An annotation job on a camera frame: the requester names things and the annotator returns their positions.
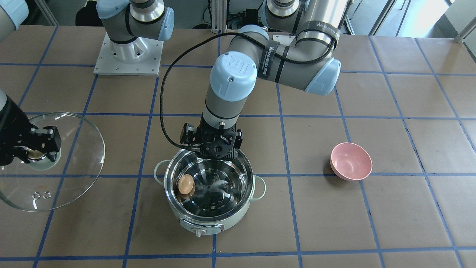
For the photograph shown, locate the pink plastic bowl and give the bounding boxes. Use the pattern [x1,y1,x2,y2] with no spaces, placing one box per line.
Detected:
[330,142,373,181]

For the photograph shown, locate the pale green electric pot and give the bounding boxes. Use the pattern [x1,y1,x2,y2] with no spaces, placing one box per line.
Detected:
[153,150,267,237]

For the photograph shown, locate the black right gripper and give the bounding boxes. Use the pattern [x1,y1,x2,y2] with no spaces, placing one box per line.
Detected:
[0,97,62,166]

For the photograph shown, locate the black corrugated cable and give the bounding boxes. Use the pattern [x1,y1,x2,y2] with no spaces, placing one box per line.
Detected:
[160,32,337,151]

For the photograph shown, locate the beige egg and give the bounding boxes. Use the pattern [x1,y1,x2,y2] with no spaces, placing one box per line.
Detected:
[177,174,195,195]

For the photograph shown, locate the glass pot lid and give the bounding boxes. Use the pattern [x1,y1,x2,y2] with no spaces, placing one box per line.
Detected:
[0,112,105,212]

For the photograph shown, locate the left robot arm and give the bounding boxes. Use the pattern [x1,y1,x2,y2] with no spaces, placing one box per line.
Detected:
[180,0,351,160]

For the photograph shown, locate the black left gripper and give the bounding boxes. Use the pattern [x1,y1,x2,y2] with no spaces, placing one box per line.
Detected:
[180,118,242,160]

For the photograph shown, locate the aluminium frame post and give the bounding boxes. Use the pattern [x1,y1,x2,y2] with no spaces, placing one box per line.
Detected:
[210,0,228,34]

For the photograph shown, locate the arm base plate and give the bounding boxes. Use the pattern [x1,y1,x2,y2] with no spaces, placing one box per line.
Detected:
[272,35,295,46]
[93,34,164,76]

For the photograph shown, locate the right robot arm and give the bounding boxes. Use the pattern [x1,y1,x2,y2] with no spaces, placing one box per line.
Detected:
[0,0,175,166]

